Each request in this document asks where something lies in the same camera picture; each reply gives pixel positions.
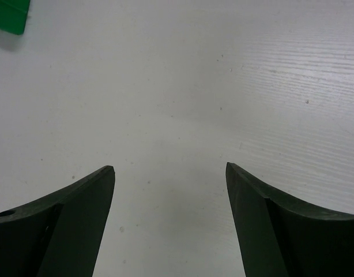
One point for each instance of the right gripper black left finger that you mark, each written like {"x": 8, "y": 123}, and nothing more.
{"x": 58, "y": 234}

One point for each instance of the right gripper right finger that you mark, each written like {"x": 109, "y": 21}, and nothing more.
{"x": 281, "y": 235}

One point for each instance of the green plastic bin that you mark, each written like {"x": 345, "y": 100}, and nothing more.
{"x": 13, "y": 16}

